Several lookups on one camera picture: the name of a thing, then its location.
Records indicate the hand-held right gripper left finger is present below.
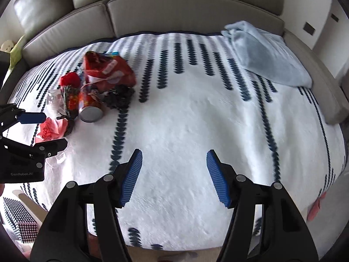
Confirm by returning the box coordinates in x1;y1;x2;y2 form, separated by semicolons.
31;149;144;262

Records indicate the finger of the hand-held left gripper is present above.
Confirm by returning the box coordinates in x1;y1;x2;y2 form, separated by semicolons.
0;104;47;131
0;138;68;160

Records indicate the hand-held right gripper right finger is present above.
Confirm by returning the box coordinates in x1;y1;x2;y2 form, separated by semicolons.
206;150;319;262

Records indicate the pink paper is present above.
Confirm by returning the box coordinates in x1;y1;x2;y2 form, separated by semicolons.
35;117;68;142

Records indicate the white crumpled plastic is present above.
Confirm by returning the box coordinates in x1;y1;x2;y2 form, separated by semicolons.
46;153;67;168

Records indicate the clear crumpled wrapper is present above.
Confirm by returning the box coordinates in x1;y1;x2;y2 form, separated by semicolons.
44;89;66;115

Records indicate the dark dotted candy wrapper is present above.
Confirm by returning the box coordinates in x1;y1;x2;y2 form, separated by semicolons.
62;85;79;119

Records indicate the black white dotted box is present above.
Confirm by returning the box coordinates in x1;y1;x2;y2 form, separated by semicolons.
3;196;37;243

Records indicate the orange cylindrical snack can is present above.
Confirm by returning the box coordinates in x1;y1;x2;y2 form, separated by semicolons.
78;83;104;123

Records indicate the green cloth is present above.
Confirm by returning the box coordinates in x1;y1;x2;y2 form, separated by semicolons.
8;34;26;71

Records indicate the white blue printed blanket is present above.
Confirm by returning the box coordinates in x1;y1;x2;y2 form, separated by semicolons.
5;31;347;252

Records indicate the black crumpled plastic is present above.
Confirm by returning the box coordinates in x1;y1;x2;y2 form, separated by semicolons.
105;84;135;110

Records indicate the red snack bag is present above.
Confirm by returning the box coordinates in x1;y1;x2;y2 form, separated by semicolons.
83;50;137;93

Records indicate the pink cloth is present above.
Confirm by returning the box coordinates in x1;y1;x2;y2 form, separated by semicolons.
307;191;328;221

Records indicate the light blue fleece towel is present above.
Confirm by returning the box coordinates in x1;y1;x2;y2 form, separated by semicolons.
221;20;313;88

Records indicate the grey sofa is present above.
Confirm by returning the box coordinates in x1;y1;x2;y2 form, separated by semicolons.
0;0;349;126

